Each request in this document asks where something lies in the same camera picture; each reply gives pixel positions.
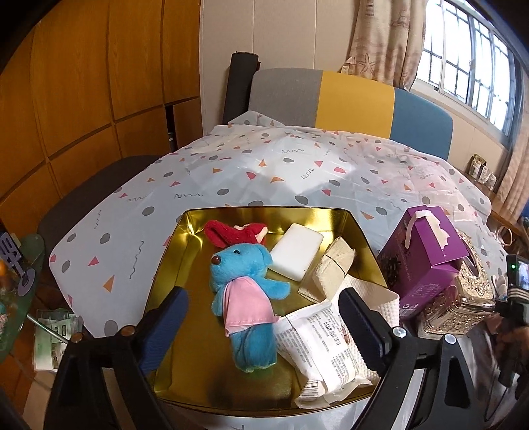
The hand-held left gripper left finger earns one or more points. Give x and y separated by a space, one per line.
161 330

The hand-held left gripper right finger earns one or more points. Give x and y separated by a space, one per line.
363 330

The white waffle towel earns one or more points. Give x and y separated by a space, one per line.
386 302

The white printed wipes packet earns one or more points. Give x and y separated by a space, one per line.
318 343

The beige cloth bundle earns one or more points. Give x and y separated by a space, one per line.
330 268

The gold tin tray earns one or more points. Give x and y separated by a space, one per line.
198 256

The blue plush mouse toy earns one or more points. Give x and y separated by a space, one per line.
239 264

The white soap bar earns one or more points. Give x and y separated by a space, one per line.
295 250

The red plush bow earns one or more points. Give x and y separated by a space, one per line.
219 235

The gold ornate tissue box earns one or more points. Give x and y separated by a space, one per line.
471 281

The purple cardboard box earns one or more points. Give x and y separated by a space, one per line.
413 264

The green paper packets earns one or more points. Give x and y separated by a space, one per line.
53 335

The beige printed curtain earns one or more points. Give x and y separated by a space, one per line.
514 177
384 41

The small packets on sill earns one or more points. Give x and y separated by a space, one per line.
481 169

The glass side table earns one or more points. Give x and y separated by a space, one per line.
16 322

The dark grey chair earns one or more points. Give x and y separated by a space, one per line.
82 198

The patterned plastic tablecloth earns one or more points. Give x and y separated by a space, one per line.
206 173

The grey yellow blue chair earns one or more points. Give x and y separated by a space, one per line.
351 103

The barred window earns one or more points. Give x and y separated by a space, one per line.
467 58

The black roll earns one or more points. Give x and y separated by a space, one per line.
239 87

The wooden cabinet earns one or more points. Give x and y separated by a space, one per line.
82 82

